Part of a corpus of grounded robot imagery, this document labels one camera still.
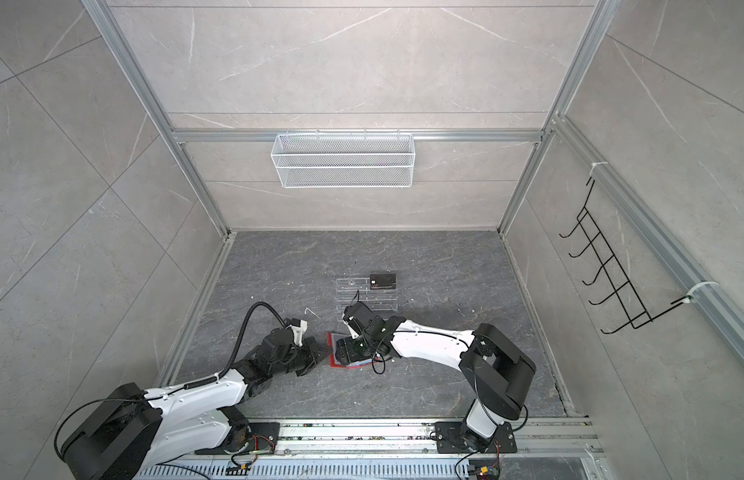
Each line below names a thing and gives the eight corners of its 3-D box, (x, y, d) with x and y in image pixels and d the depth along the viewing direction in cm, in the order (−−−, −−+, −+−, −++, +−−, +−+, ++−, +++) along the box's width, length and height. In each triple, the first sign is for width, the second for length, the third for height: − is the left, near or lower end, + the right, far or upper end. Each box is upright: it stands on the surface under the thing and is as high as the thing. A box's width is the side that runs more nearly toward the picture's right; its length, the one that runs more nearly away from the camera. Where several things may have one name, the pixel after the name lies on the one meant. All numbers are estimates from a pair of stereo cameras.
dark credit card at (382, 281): (370, 298, 102) (370, 281, 93) (371, 291, 103) (370, 274, 95) (394, 298, 102) (395, 281, 93) (394, 291, 103) (395, 274, 95)
